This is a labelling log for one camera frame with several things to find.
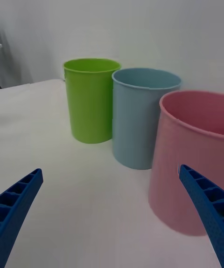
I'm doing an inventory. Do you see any pink plastic bin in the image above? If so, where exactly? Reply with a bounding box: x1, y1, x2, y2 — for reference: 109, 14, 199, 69
148, 90, 224, 236

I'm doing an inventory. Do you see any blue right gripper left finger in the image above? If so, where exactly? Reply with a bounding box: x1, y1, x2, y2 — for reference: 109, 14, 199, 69
0, 168, 44, 268

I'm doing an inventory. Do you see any pale blue plastic bin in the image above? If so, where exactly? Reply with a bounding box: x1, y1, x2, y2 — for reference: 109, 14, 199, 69
111, 68, 182, 170

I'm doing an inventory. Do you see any green plastic bin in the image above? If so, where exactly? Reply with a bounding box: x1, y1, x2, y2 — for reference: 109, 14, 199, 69
63, 57, 122, 144

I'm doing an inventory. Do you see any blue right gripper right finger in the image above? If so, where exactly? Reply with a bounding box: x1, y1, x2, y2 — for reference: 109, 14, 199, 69
179, 164, 224, 268

